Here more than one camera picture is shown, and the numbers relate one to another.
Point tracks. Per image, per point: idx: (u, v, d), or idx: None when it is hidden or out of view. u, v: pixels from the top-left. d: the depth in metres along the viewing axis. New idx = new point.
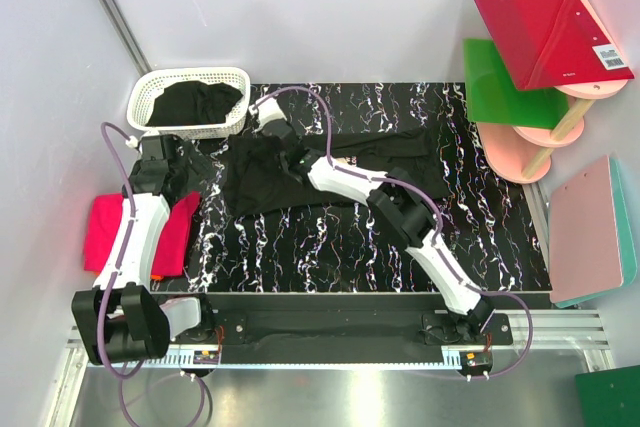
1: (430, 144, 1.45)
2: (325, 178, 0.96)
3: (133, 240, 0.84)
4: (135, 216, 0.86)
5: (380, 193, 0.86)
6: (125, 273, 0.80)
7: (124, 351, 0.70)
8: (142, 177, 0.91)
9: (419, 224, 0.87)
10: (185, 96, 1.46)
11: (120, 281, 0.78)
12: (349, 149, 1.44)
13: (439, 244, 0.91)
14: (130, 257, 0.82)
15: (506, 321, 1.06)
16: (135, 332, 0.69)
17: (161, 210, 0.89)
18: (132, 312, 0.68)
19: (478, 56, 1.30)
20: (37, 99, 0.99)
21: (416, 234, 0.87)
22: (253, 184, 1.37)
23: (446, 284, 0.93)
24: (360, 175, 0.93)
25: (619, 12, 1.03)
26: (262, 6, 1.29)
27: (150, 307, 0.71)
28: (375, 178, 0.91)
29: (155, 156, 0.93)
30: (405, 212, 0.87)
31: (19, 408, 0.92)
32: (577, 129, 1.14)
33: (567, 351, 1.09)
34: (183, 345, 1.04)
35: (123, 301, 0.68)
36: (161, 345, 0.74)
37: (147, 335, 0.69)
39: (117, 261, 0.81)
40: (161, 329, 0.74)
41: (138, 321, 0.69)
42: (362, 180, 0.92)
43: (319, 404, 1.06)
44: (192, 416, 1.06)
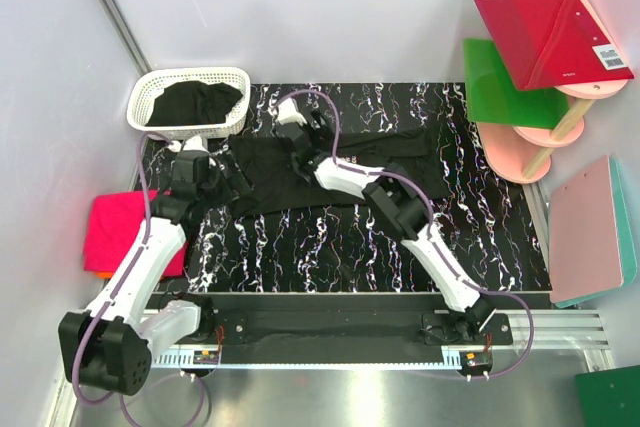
1: (430, 144, 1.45)
2: (328, 174, 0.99)
3: (137, 269, 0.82)
4: (146, 243, 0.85)
5: (375, 185, 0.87)
6: (118, 303, 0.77)
7: (98, 378, 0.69)
8: (166, 197, 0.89)
9: (414, 217, 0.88)
10: (185, 96, 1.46)
11: (110, 312, 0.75)
12: (349, 149, 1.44)
13: (435, 237, 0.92)
14: (127, 288, 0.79)
15: (506, 321, 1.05)
16: (113, 366, 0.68)
17: (174, 241, 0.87)
18: (112, 347, 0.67)
19: (478, 56, 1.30)
20: (36, 99, 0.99)
21: (412, 228, 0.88)
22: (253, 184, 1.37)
23: (444, 281, 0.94)
24: (358, 170, 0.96)
25: (619, 12, 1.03)
26: (262, 6, 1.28)
27: (133, 344, 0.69)
28: (372, 172, 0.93)
29: (185, 179, 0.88)
30: (402, 206, 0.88)
31: (19, 409, 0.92)
32: (577, 129, 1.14)
33: (567, 352, 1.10)
34: (182, 345, 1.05)
35: (108, 335, 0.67)
36: (137, 381, 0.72)
37: (122, 373, 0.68)
39: (113, 290, 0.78)
40: (139, 369, 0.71)
41: (116, 356, 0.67)
42: (359, 174, 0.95)
43: (319, 404, 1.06)
44: (190, 416, 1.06)
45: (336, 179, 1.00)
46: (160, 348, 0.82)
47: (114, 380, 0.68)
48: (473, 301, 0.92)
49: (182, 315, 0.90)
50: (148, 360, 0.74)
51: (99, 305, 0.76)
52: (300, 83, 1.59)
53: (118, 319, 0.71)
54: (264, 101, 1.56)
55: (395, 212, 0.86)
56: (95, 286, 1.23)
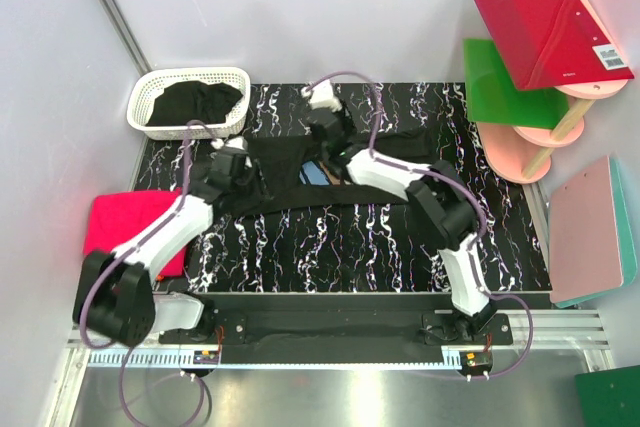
1: (430, 144, 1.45)
2: (363, 169, 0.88)
3: (164, 231, 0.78)
4: (179, 211, 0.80)
5: (421, 184, 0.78)
6: (143, 251, 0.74)
7: (101, 323, 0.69)
8: (203, 184, 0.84)
9: (462, 223, 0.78)
10: (185, 96, 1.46)
11: (133, 257, 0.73)
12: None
13: (473, 251, 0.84)
14: (153, 244, 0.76)
15: (506, 321, 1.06)
16: (121, 310, 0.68)
17: (203, 219, 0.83)
18: (127, 288, 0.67)
19: (478, 56, 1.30)
20: (36, 99, 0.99)
21: (457, 235, 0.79)
22: None
23: (464, 287, 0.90)
24: (400, 165, 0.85)
25: (619, 12, 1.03)
26: (262, 6, 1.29)
27: (143, 292, 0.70)
28: (417, 169, 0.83)
29: (222, 171, 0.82)
30: (449, 209, 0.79)
31: (19, 409, 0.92)
32: (577, 129, 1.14)
33: (567, 351, 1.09)
34: (183, 345, 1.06)
35: (125, 275, 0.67)
36: (134, 336, 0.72)
37: (127, 320, 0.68)
39: (141, 238, 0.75)
40: (140, 322, 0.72)
41: (127, 299, 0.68)
42: (402, 170, 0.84)
43: (319, 404, 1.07)
44: (190, 414, 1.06)
45: (372, 176, 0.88)
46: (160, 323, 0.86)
47: (118, 327, 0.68)
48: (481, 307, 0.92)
49: (186, 305, 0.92)
50: (150, 318, 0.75)
51: (124, 249, 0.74)
52: (300, 83, 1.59)
53: (139, 263, 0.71)
54: (264, 101, 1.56)
55: (440, 216, 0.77)
56: None
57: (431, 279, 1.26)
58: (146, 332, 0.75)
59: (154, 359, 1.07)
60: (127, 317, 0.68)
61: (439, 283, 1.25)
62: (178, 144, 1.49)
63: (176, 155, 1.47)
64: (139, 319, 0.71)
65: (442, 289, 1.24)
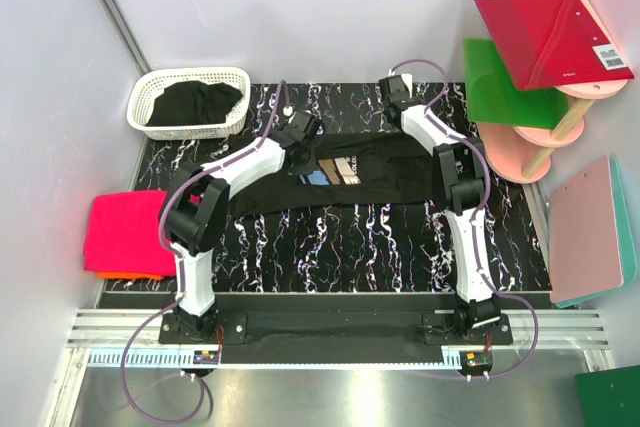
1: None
2: (411, 118, 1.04)
3: (244, 161, 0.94)
4: (257, 148, 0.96)
5: (449, 149, 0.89)
6: (226, 171, 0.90)
7: (181, 223, 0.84)
8: (278, 133, 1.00)
9: (467, 194, 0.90)
10: (185, 96, 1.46)
11: (217, 174, 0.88)
12: (347, 149, 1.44)
13: (476, 222, 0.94)
14: (235, 167, 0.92)
15: (506, 321, 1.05)
16: (202, 215, 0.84)
17: (273, 162, 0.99)
18: (212, 196, 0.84)
19: (478, 56, 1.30)
20: (36, 100, 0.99)
21: (459, 203, 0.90)
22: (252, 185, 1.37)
23: (465, 267, 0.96)
24: (441, 129, 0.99)
25: (620, 12, 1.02)
26: (262, 6, 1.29)
27: (221, 204, 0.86)
28: (452, 136, 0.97)
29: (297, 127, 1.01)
30: (462, 178, 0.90)
31: (19, 409, 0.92)
32: (576, 129, 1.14)
33: (567, 351, 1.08)
34: (183, 345, 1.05)
35: (212, 184, 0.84)
36: (200, 246, 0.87)
37: (204, 223, 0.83)
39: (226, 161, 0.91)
40: (210, 233, 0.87)
41: (209, 206, 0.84)
42: (439, 132, 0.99)
43: (319, 404, 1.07)
44: (190, 412, 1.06)
45: (417, 127, 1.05)
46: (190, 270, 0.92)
47: (194, 229, 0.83)
48: (482, 298, 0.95)
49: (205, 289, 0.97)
50: (215, 234, 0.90)
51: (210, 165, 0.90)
52: (300, 83, 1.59)
53: (222, 179, 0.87)
54: (263, 101, 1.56)
55: (451, 182, 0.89)
56: (95, 286, 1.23)
57: (431, 279, 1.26)
58: (213, 244, 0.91)
59: (155, 359, 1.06)
60: (205, 221, 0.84)
61: (439, 283, 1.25)
62: (178, 144, 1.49)
63: (176, 155, 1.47)
64: (211, 230, 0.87)
65: (442, 289, 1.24)
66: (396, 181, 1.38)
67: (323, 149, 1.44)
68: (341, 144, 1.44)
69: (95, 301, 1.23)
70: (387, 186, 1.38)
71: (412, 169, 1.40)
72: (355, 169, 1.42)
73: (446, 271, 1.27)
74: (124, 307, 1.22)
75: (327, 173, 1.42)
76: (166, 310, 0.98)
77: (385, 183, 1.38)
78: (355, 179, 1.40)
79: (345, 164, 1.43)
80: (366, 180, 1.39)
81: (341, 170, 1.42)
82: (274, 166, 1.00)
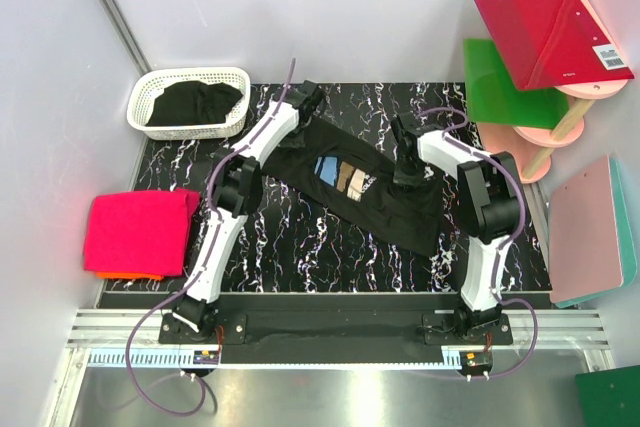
1: (437, 203, 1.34)
2: (429, 144, 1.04)
3: (266, 131, 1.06)
4: (273, 116, 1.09)
5: (476, 167, 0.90)
6: (253, 147, 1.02)
7: (232, 195, 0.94)
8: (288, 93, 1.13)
9: (502, 218, 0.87)
10: (185, 96, 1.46)
11: (247, 152, 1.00)
12: (374, 168, 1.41)
13: (501, 251, 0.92)
14: (260, 141, 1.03)
15: (506, 321, 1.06)
16: (243, 188, 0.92)
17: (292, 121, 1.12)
18: (246, 174, 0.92)
19: (478, 56, 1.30)
20: (35, 100, 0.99)
21: (493, 229, 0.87)
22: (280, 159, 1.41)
23: (479, 280, 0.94)
24: (463, 148, 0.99)
25: (620, 12, 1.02)
26: (262, 6, 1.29)
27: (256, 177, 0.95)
28: (477, 153, 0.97)
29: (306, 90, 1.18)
30: (494, 201, 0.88)
31: (19, 409, 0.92)
32: (576, 129, 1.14)
33: (567, 351, 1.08)
34: (182, 345, 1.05)
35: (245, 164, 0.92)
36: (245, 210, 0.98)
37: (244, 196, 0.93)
39: (251, 139, 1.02)
40: (255, 194, 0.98)
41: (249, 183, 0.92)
42: (463, 151, 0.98)
43: (319, 405, 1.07)
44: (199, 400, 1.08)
45: (435, 151, 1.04)
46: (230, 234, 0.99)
47: (239, 200, 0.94)
48: (485, 308, 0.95)
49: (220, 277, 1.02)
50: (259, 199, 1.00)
51: (239, 146, 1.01)
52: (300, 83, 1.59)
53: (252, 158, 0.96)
54: (264, 101, 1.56)
55: (482, 203, 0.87)
56: (95, 285, 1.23)
57: (431, 279, 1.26)
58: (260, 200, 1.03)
59: (154, 359, 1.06)
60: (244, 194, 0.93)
61: (439, 283, 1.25)
62: (178, 144, 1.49)
63: (176, 155, 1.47)
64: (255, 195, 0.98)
65: (442, 289, 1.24)
66: (389, 218, 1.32)
67: (353, 151, 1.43)
68: (373, 158, 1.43)
69: (95, 301, 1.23)
70: (378, 217, 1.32)
71: (412, 215, 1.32)
72: (364, 190, 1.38)
73: (446, 271, 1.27)
74: (124, 307, 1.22)
75: (341, 175, 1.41)
76: (169, 299, 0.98)
77: (379, 212, 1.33)
78: (356, 196, 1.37)
79: (361, 180, 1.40)
80: (362, 205, 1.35)
81: (353, 182, 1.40)
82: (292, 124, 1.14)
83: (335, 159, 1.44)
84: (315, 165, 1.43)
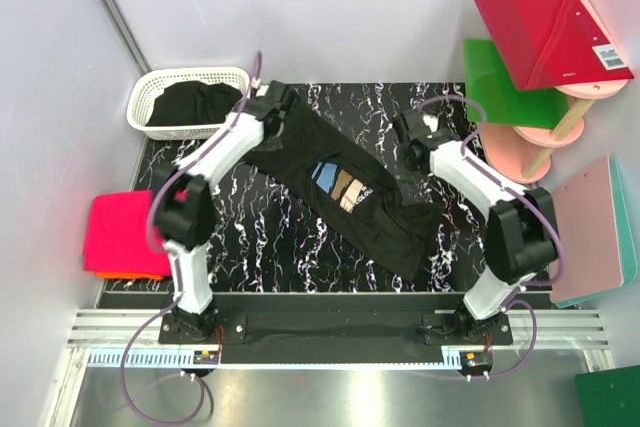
1: (432, 229, 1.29)
2: (446, 162, 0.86)
3: (224, 144, 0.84)
4: (232, 127, 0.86)
5: (510, 209, 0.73)
6: (203, 165, 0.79)
7: (173, 222, 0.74)
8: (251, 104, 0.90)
9: (535, 260, 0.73)
10: (185, 96, 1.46)
11: (195, 170, 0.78)
12: (372, 179, 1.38)
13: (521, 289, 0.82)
14: (211, 157, 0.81)
15: (506, 321, 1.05)
16: (189, 214, 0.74)
17: (254, 135, 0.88)
18: (192, 198, 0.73)
19: (478, 56, 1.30)
20: (36, 100, 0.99)
21: (523, 272, 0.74)
22: (280, 161, 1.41)
23: (489, 302, 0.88)
24: (494, 179, 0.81)
25: (619, 13, 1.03)
26: (262, 7, 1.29)
27: (204, 204, 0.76)
28: (509, 189, 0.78)
29: (274, 94, 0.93)
30: (526, 242, 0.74)
31: (19, 409, 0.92)
32: (576, 130, 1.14)
33: (567, 351, 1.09)
34: (183, 345, 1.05)
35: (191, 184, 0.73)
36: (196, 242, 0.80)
37: (190, 224, 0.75)
39: (200, 155, 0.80)
40: (206, 225, 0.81)
41: (195, 207, 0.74)
42: (494, 185, 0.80)
43: (319, 405, 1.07)
44: (191, 412, 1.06)
45: (452, 172, 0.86)
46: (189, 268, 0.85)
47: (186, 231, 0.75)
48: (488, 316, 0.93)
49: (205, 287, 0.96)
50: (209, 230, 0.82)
51: (187, 162, 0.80)
52: (300, 83, 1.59)
53: (201, 176, 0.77)
54: None
55: (515, 248, 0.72)
56: (95, 286, 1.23)
57: (431, 279, 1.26)
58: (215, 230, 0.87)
59: (155, 359, 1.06)
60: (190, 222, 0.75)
61: (439, 283, 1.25)
62: (178, 144, 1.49)
63: (176, 155, 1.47)
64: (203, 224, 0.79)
65: (442, 289, 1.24)
66: (377, 233, 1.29)
67: (354, 160, 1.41)
68: (373, 169, 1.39)
69: (95, 301, 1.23)
70: (366, 231, 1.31)
71: (403, 235, 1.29)
72: (358, 201, 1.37)
73: (446, 271, 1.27)
74: (124, 307, 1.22)
75: (338, 183, 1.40)
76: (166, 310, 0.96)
77: (367, 227, 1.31)
78: (349, 207, 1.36)
79: (357, 190, 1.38)
80: (353, 217, 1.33)
81: (348, 192, 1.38)
82: (256, 140, 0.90)
83: (334, 165, 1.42)
84: (314, 170, 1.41)
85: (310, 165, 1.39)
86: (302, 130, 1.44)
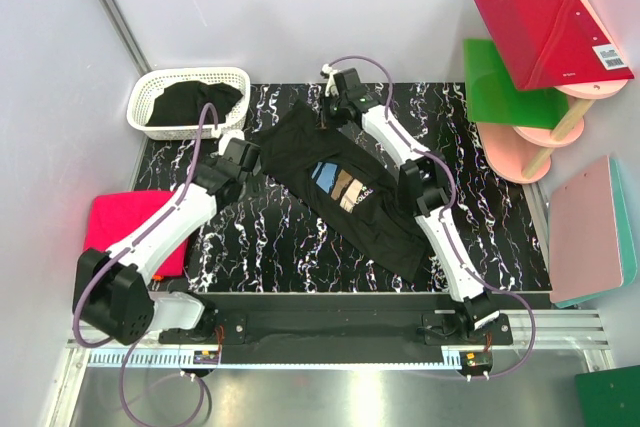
1: None
2: (373, 122, 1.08)
3: (163, 226, 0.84)
4: (178, 204, 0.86)
5: (414, 165, 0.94)
6: (138, 252, 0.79)
7: (99, 315, 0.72)
8: (207, 170, 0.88)
9: (432, 200, 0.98)
10: (185, 96, 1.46)
11: (126, 258, 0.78)
12: (371, 179, 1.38)
13: (445, 219, 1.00)
14: (149, 240, 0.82)
15: (506, 321, 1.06)
16: (115, 309, 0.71)
17: (204, 214, 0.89)
18: (119, 291, 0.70)
19: (478, 56, 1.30)
20: (36, 100, 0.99)
21: (426, 207, 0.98)
22: (280, 161, 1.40)
23: (449, 266, 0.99)
24: (405, 140, 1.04)
25: (620, 12, 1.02)
26: (262, 7, 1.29)
27: (137, 294, 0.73)
28: (416, 150, 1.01)
29: (233, 158, 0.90)
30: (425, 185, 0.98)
31: (19, 409, 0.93)
32: (577, 130, 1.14)
33: (567, 351, 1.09)
34: (183, 345, 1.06)
35: (119, 278, 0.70)
36: (134, 333, 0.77)
37: (114, 319, 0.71)
39: (135, 239, 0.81)
40: (141, 319, 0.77)
41: (121, 302, 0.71)
42: (404, 145, 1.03)
43: (318, 405, 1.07)
44: (191, 413, 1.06)
45: (377, 132, 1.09)
46: (158, 323, 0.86)
47: (112, 324, 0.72)
48: (475, 294, 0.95)
49: (191, 304, 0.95)
50: (148, 318, 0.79)
51: (119, 249, 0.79)
52: (300, 83, 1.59)
53: (133, 267, 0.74)
54: (264, 101, 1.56)
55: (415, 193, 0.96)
56: None
57: (431, 279, 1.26)
58: (148, 325, 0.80)
59: (154, 359, 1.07)
60: (111, 320, 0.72)
61: (439, 283, 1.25)
62: (177, 144, 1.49)
63: (176, 155, 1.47)
64: (138, 316, 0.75)
65: (442, 289, 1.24)
66: (376, 234, 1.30)
67: (354, 160, 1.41)
68: (373, 169, 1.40)
69: None
70: (366, 230, 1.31)
71: (403, 235, 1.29)
72: (359, 201, 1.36)
73: None
74: None
75: (338, 183, 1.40)
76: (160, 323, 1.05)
77: (367, 228, 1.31)
78: (349, 206, 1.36)
79: (357, 190, 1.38)
80: (353, 216, 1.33)
81: (348, 191, 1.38)
82: (207, 216, 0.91)
83: (334, 165, 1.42)
84: (314, 170, 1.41)
85: (310, 165, 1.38)
86: (302, 131, 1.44)
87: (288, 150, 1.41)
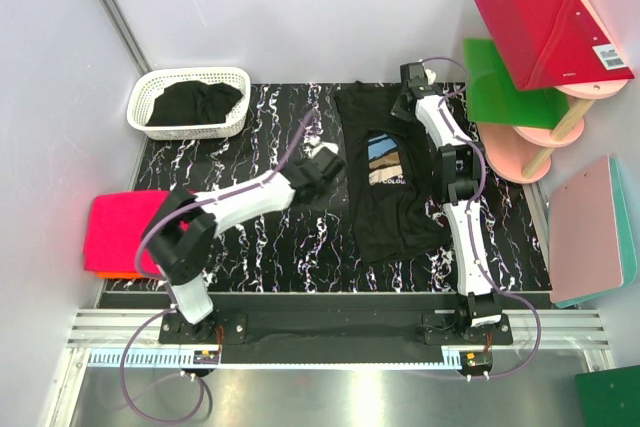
1: (423, 245, 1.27)
2: (425, 109, 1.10)
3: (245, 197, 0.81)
4: (264, 183, 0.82)
5: (453, 151, 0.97)
6: (220, 205, 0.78)
7: (161, 249, 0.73)
8: (295, 168, 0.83)
9: (463, 190, 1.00)
10: (185, 96, 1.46)
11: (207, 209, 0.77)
12: (410, 172, 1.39)
13: (470, 212, 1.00)
14: (231, 204, 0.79)
15: (506, 321, 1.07)
16: (180, 247, 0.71)
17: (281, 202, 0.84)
18: (192, 233, 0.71)
19: (478, 55, 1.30)
20: (36, 101, 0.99)
21: (454, 194, 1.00)
22: (352, 122, 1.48)
23: (462, 257, 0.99)
24: (449, 126, 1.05)
25: (620, 12, 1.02)
26: (261, 6, 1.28)
27: (203, 243, 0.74)
28: (458, 137, 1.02)
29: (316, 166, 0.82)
30: (459, 175, 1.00)
31: (19, 409, 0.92)
32: (577, 129, 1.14)
33: (567, 351, 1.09)
34: (183, 345, 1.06)
35: (196, 220, 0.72)
36: (181, 279, 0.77)
37: (174, 257, 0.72)
39: (221, 194, 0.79)
40: (193, 269, 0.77)
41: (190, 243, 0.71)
42: (447, 130, 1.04)
43: (318, 404, 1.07)
44: (191, 410, 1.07)
45: (426, 116, 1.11)
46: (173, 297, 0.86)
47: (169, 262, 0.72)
48: (481, 292, 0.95)
49: (202, 298, 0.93)
50: (198, 271, 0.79)
51: (203, 197, 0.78)
52: (300, 83, 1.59)
53: (211, 218, 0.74)
54: (264, 101, 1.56)
55: (448, 180, 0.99)
56: (95, 286, 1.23)
57: (431, 279, 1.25)
58: (194, 278, 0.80)
59: (156, 359, 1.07)
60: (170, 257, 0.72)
61: (439, 283, 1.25)
62: (178, 144, 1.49)
63: (176, 155, 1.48)
64: (193, 264, 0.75)
65: (442, 289, 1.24)
66: (369, 218, 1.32)
67: (412, 151, 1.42)
68: (422, 168, 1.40)
69: (95, 301, 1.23)
70: (367, 206, 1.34)
71: (393, 235, 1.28)
72: (386, 182, 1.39)
73: (446, 271, 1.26)
74: (123, 307, 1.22)
75: (383, 158, 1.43)
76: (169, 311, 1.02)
77: (369, 207, 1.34)
78: (376, 180, 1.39)
79: (393, 174, 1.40)
80: (369, 187, 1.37)
81: (387, 170, 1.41)
82: (280, 206, 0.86)
83: (394, 147, 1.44)
84: (376, 136, 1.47)
85: (374, 129, 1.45)
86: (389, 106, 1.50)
87: (364, 117, 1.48)
